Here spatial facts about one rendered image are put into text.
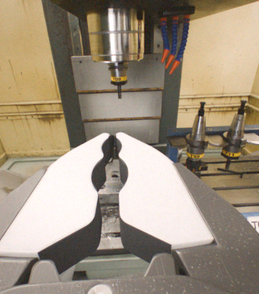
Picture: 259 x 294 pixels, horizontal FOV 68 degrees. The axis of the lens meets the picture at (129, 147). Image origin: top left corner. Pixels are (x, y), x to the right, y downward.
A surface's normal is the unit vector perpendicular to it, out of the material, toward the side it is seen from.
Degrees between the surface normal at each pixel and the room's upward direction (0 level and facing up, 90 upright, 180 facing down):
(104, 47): 90
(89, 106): 90
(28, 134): 90
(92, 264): 90
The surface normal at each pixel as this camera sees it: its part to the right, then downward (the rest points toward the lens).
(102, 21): -0.34, 0.46
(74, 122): 0.04, 0.48
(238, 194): -0.03, -0.88
